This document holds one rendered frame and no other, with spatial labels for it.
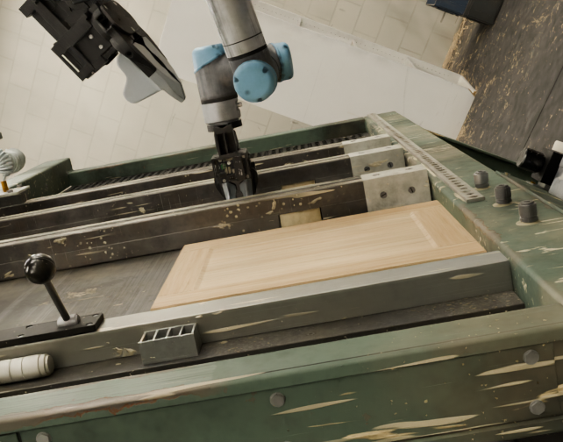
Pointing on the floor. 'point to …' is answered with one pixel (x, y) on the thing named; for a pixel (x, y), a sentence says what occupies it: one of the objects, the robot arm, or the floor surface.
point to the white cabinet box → (330, 71)
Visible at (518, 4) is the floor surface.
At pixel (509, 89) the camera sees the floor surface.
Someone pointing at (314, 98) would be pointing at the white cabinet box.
